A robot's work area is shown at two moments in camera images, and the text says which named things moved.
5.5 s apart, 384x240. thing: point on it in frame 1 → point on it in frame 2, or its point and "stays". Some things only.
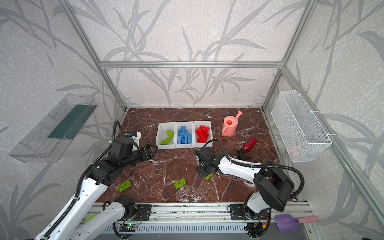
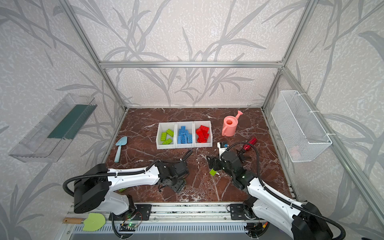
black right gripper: (202, 163) → (219, 163)
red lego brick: (202, 138) stays
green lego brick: (166, 141) stays
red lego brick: (201, 132) stays
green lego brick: (207, 177) → (163, 136)
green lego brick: (170, 134) stays
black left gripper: (147, 152) → (174, 183)
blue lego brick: (189, 138) stays
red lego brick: (204, 129) stays
